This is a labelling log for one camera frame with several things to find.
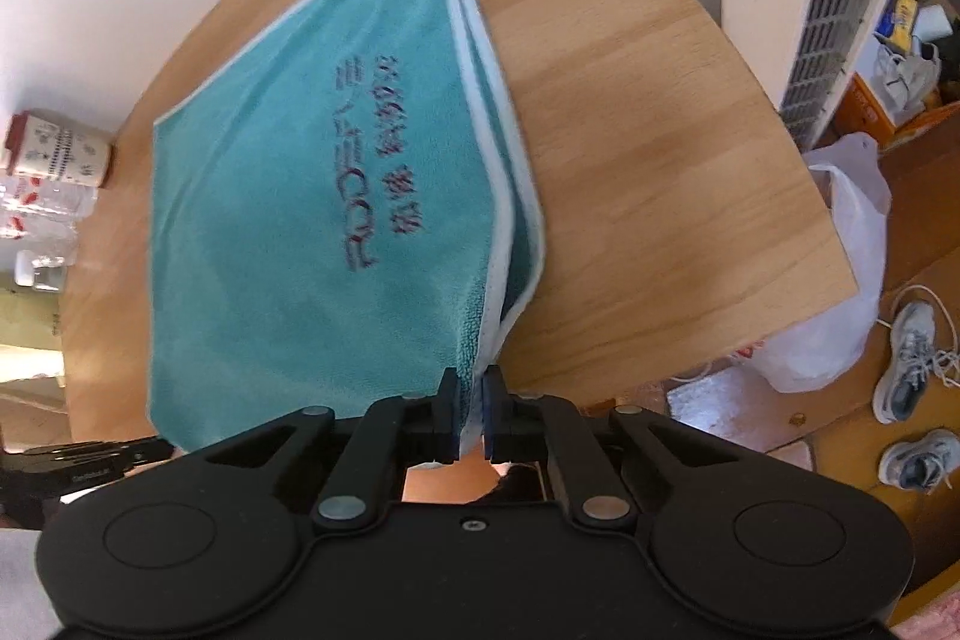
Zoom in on teal microfiber towel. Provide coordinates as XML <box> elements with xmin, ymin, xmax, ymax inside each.
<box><xmin>148</xmin><ymin>0</ymin><xmax>545</xmax><ymax>452</ymax></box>

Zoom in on small clear jar white lid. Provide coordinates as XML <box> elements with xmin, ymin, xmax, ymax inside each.
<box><xmin>13</xmin><ymin>248</ymin><xmax>75</xmax><ymax>294</ymax></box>

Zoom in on clear water bottle red label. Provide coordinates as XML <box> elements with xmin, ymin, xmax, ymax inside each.
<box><xmin>2</xmin><ymin>174</ymin><xmax>98</xmax><ymax>242</ymax></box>

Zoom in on white patterned tumbler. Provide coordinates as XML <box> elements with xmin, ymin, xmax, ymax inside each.
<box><xmin>2</xmin><ymin>112</ymin><xmax>114</xmax><ymax>188</ymax></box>

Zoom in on grey sneaker lower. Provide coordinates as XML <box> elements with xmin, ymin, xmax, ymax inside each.
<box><xmin>877</xmin><ymin>429</ymin><xmax>958</xmax><ymax>494</ymax></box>

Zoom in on grey sneaker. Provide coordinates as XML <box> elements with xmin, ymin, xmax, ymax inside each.
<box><xmin>872</xmin><ymin>301</ymin><xmax>935</xmax><ymax>425</ymax></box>
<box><xmin>877</xmin><ymin>429</ymin><xmax>958</xmax><ymax>494</ymax></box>

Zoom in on grey sneaker upper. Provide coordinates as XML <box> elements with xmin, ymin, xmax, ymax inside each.
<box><xmin>872</xmin><ymin>301</ymin><xmax>935</xmax><ymax>425</ymax></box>

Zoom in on white plastic bag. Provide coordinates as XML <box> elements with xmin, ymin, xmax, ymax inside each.
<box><xmin>742</xmin><ymin>133</ymin><xmax>892</xmax><ymax>395</ymax></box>

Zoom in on orange cardboard box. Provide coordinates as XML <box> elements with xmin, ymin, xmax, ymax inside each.
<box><xmin>832</xmin><ymin>73</ymin><xmax>958</xmax><ymax>152</ymax></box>

